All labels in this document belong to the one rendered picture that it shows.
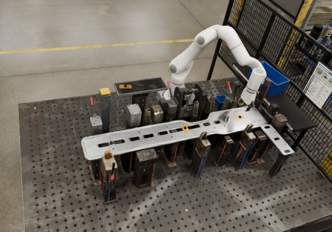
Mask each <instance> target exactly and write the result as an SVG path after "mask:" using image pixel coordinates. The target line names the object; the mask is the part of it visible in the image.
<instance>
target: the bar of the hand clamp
mask: <svg viewBox="0 0 332 232"><path fill-rule="evenodd" d="M240 87H241V85H240V84H239V82H238V81H237V82H234V85H233V89H232V93H231V97H230V98H231V99H232V100H233V98H234V101H233V102H235V100H236V95H237V91H238V88H240Z"/></svg>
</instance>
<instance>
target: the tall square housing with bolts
mask: <svg viewBox="0 0 332 232"><path fill-rule="evenodd" d="M141 114H142V112H141V110H140V108H139V106H138V104H133V105H128V106H127V113H126V119H127V124H126V129H131V128H137V127H139V126H140V122H141ZM133 138H138V137H133ZM133 138H130V139H131V141H132V139H133Z"/></svg>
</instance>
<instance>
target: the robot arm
mask: <svg viewBox="0 0 332 232"><path fill-rule="evenodd" d="M216 39H222V40H223V41H225V42H226V43H227V45H228V47H229V49H230V50H231V52H232V54H233V55H234V57H235V58H236V60H237V62H238V63H239V64H240V65H241V66H249V67H250V68H251V69H252V73H251V75H250V78H249V81H248V83H247V85H246V87H245V89H244V90H243V91H241V94H240V96H241V97H240V101H239V103H243V101H244V102H245V103H246V104H247V105H248V107H247V109H246V112H248V111H250V109H251V108H253V107H255V105H254V100H255V97H256V92H257V91H258V89H259V87H260V84H261V82H262V81H263V80H264V79H265V78H266V71H265V69H264V67H263V66H262V64H261V63H260V62H259V61H258V60H257V59H255V58H252V57H250V56H249V54H248V52H247V50H246V49H245V47H244V45H243V43H242V42H241V40H240V38H239V37H238V35H237V33H236V32H235V30H234V29H233V28H232V27H229V26H220V25H214V26H211V27H209V28H207V29H205V30H203V31H202V32H200V33H199V34H198V35H197V36H196V37H195V38H194V41H193V43H192V44H191V45H190V46H189V47H188V48H187V49H186V50H185V51H183V52H182V53H181V54H180V55H178V56H177V57H176V58H174V59H173V60H172V61H171V63H170V65H169V69H170V71H171V72H172V75H171V80H170V86H171V92H172V95H174V90H175V88H176V87H180V88H183V86H184V82H185V78H186V77H187V75H188V74H189V72H190V70H191V68H192V66H193V62H194V59H195V58H196V57H198V56H199V55H200V54H201V53H202V52H203V50H204V48H205V47H206V46H207V45H208V44H210V43H211V42H213V41H215V40H216ZM164 98H165V99H166V100H168V99H171V98H170V91H169V90H167V91H166V92H165V93H164ZM249 105H250V106H249Z"/></svg>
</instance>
